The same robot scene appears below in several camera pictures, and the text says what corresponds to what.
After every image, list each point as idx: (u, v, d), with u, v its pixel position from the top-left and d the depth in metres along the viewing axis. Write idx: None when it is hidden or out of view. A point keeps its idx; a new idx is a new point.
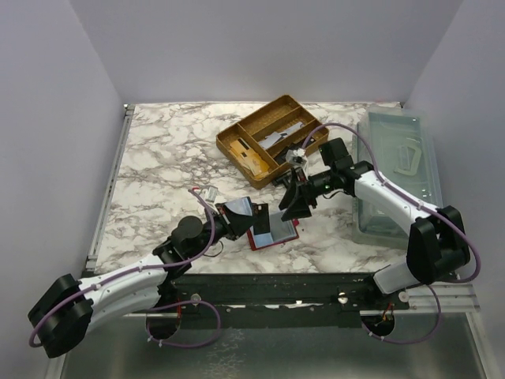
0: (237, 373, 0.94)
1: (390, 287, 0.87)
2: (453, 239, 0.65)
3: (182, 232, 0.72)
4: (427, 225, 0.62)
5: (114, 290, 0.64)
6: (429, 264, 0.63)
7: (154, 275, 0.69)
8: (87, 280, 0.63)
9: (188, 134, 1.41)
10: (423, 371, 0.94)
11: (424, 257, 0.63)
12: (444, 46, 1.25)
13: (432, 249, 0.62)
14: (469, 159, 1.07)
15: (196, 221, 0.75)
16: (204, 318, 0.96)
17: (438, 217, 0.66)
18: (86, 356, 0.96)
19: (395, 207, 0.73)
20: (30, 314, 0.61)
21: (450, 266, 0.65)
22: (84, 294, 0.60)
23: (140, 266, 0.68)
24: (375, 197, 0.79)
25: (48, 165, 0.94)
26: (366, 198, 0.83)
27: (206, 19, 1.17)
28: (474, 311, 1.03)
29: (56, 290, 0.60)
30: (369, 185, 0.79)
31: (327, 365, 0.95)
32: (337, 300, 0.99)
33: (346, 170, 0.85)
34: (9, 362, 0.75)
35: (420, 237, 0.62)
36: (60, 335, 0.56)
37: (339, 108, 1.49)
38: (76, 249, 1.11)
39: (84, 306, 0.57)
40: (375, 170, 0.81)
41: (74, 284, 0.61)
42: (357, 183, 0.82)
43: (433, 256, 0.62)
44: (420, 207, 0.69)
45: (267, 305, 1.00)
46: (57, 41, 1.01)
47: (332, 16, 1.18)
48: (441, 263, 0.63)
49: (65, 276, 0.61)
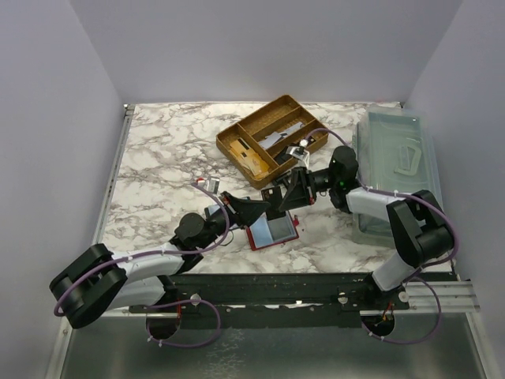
0: (237, 373, 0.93)
1: (388, 284, 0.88)
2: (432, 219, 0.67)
3: (185, 230, 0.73)
4: (401, 204, 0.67)
5: (142, 265, 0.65)
6: (413, 242, 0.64)
7: (173, 260, 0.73)
8: (117, 253, 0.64)
9: (188, 134, 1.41)
10: (423, 371, 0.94)
11: (405, 237, 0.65)
12: (444, 46, 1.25)
13: (410, 226, 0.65)
14: (469, 159, 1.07)
15: (197, 217, 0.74)
16: (205, 318, 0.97)
17: (413, 199, 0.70)
18: (87, 357, 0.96)
19: (377, 203, 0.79)
20: (57, 282, 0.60)
21: (437, 245, 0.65)
22: (117, 264, 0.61)
23: (163, 249, 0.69)
24: (363, 205, 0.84)
25: (48, 165, 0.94)
26: (358, 209, 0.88)
27: (205, 19, 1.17)
28: (474, 311, 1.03)
29: (88, 258, 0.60)
30: (357, 193, 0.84)
31: (327, 365, 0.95)
32: (337, 300, 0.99)
33: (342, 193, 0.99)
34: (9, 362, 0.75)
35: (396, 215, 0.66)
36: (89, 301, 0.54)
37: (339, 108, 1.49)
38: (76, 248, 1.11)
39: (117, 274, 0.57)
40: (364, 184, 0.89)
41: (106, 253, 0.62)
42: (347, 197, 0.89)
43: (413, 232, 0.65)
44: (396, 194, 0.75)
45: (268, 305, 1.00)
46: (57, 41, 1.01)
47: (332, 16, 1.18)
48: (425, 241, 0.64)
49: (97, 245, 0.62)
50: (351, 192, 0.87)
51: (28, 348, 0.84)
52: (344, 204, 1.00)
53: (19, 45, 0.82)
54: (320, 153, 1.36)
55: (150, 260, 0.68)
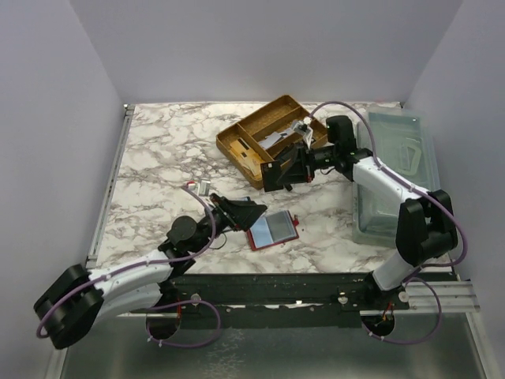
0: (237, 373, 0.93)
1: (387, 283, 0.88)
2: (439, 221, 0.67)
3: (177, 234, 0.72)
4: (417, 206, 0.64)
5: (123, 281, 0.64)
6: (417, 242, 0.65)
7: (160, 269, 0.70)
8: (96, 272, 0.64)
9: (188, 134, 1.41)
10: (423, 371, 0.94)
11: (411, 236, 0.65)
12: (444, 46, 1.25)
13: (420, 230, 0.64)
14: (469, 159, 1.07)
15: (189, 220, 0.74)
16: (204, 319, 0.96)
17: (428, 199, 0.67)
18: (86, 357, 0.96)
19: (389, 190, 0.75)
20: (39, 305, 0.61)
21: (436, 248, 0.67)
22: (95, 284, 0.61)
23: (147, 260, 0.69)
24: (371, 180, 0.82)
25: (48, 164, 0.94)
26: (362, 182, 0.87)
27: (205, 19, 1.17)
28: (474, 311, 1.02)
29: (66, 280, 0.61)
30: (366, 170, 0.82)
31: (327, 364, 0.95)
32: (337, 300, 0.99)
33: (347, 155, 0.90)
34: (9, 362, 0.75)
35: (409, 217, 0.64)
36: (71, 324, 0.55)
37: (339, 109, 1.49)
38: (76, 248, 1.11)
39: (95, 297, 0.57)
40: (374, 156, 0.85)
41: (84, 275, 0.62)
42: (356, 168, 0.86)
43: (420, 237, 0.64)
44: (411, 189, 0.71)
45: (268, 305, 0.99)
46: (58, 41, 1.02)
47: (332, 16, 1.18)
48: (427, 243, 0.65)
49: (75, 266, 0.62)
50: (360, 164, 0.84)
51: (28, 348, 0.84)
52: (349, 169, 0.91)
53: (19, 44, 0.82)
54: None
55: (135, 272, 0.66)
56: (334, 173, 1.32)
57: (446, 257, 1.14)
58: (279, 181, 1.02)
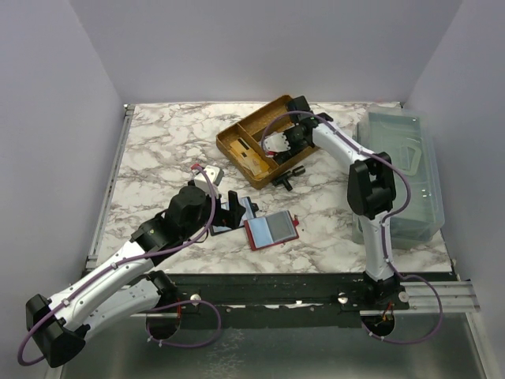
0: (237, 373, 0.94)
1: (376, 267, 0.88)
2: (383, 178, 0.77)
3: (184, 200, 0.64)
4: (362, 166, 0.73)
5: (87, 300, 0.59)
6: (362, 197, 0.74)
7: (132, 268, 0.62)
8: (58, 297, 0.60)
9: (188, 134, 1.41)
10: (423, 371, 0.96)
11: (357, 193, 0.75)
12: (445, 46, 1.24)
13: (364, 187, 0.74)
14: (469, 159, 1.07)
15: (200, 190, 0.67)
16: (205, 318, 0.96)
17: (375, 159, 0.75)
18: (84, 358, 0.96)
19: (342, 153, 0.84)
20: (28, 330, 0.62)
21: (380, 200, 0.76)
22: (54, 315, 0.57)
23: (114, 263, 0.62)
24: (328, 144, 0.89)
25: (49, 165, 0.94)
26: (321, 146, 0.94)
27: (205, 19, 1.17)
28: (474, 311, 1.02)
29: (30, 313, 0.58)
30: (324, 134, 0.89)
31: (327, 364, 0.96)
32: (337, 300, 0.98)
33: (307, 121, 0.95)
34: (10, 362, 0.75)
35: (357, 175, 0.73)
36: (49, 353, 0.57)
37: (339, 108, 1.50)
38: (77, 248, 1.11)
39: (57, 328, 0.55)
40: (326, 121, 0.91)
41: (43, 305, 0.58)
42: (314, 132, 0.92)
43: (364, 191, 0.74)
44: (360, 151, 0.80)
45: (267, 305, 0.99)
46: (58, 41, 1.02)
47: (332, 15, 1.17)
48: (372, 197, 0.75)
49: (35, 298, 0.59)
50: (317, 129, 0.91)
51: (28, 347, 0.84)
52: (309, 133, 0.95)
53: (19, 45, 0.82)
54: (321, 153, 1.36)
55: (99, 284, 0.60)
56: (334, 173, 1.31)
57: (446, 257, 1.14)
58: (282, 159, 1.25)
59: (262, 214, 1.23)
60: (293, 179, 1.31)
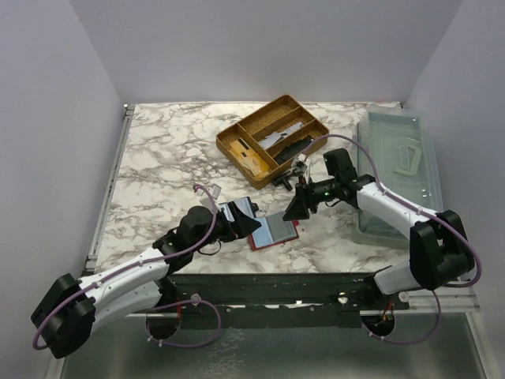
0: (237, 373, 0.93)
1: (390, 288, 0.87)
2: (452, 243, 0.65)
3: (193, 219, 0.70)
4: (427, 229, 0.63)
5: (117, 286, 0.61)
6: (431, 267, 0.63)
7: (155, 269, 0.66)
8: (87, 279, 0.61)
9: (188, 134, 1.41)
10: (423, 372, 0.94)
11: (425, 262, 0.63)
12: (445, 45, 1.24)
13: (433, 253, 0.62)
14: (470, 159, 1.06)
15: (205, 210, 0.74)
16: (206, 318, 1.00)
17: (439, 221, 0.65)
18: (84, 358, 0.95)
19: (397, 214, 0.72)
20: (33, 317, 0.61)
21: (453, 270, 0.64)
22: (85, 293, 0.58)
23: (141, 260, 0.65)
24: (376, 207, 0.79)
25: (47, 163, 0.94)
26: (369, 209, 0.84)
27: (205, 18, 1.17)
28: (474, 311, 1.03)
29: (57, 290, 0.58)
30: (372, 196, 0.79)
31: (327, 365, 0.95)
32: (337, 300, 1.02)
33: (349, 184, 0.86)
34: (8, 362, 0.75)
35: (420, 241, 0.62)
36: (64, 334, 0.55)
37: (340, 108, 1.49)
38: (77, 248, 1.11)
39: (86, 305, 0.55)
40: (376, 181, 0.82)
41: (73, 284, 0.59)
42: (360, 194, 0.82)
43: (435, 260, 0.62)
44: (419, 212, 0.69)
45: (268, 305, 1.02)
46: (57, 39, 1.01)
47: (332, 14, 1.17)
48: (443, 267, 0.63)
49: (65, 276, 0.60)
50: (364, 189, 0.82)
51: (28, 348, 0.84)
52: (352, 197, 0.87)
53: (19, 44, 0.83)
54: (321, 153, 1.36)
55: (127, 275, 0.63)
56: None
57: None
58: (285, 217, 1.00)
59: (262, 214, 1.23)
60: (294, 179, 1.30)
